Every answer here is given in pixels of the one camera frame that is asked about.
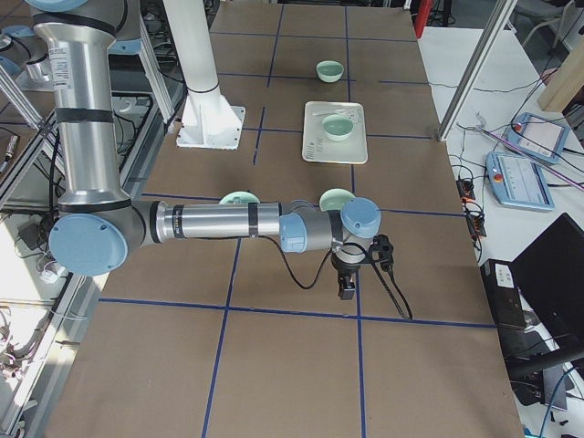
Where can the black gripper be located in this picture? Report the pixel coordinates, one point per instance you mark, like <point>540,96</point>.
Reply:
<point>345,271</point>

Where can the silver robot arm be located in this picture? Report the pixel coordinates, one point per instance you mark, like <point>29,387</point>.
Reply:
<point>99,225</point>

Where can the green bowl with ice cubes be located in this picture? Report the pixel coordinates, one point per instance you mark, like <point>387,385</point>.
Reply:
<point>239,197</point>

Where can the white bear tray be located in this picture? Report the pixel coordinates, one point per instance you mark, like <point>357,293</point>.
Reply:
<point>316,147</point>

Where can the black power strip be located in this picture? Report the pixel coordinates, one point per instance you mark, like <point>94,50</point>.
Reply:
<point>473,211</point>

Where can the black computer box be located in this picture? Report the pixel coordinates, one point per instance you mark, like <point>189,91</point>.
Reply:
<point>502,295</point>

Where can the green bowl on tray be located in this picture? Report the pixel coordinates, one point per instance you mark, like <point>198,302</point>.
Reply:
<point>337,127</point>

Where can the white plastic spoon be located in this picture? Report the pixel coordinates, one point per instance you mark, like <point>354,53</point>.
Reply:
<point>330,112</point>

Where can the near blue teach pendant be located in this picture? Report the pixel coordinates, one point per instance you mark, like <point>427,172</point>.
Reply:
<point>518,182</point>

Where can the blue teach pendant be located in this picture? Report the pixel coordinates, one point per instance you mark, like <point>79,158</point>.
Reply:
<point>518,182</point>
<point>541,138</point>

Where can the black laptop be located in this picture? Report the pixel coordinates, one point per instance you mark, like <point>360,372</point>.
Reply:
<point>549,274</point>

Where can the far blue teach pendant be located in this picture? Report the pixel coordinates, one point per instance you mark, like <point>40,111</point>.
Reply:
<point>541,138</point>

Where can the wooden board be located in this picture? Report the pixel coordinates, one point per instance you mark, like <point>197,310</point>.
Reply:
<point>565,83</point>

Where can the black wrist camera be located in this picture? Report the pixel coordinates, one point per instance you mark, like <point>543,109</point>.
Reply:
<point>381,252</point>

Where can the white camera post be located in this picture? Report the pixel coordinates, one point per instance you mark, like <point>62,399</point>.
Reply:
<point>208,119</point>

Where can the aluminium frame post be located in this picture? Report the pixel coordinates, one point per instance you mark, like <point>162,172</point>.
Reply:
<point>494,26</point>

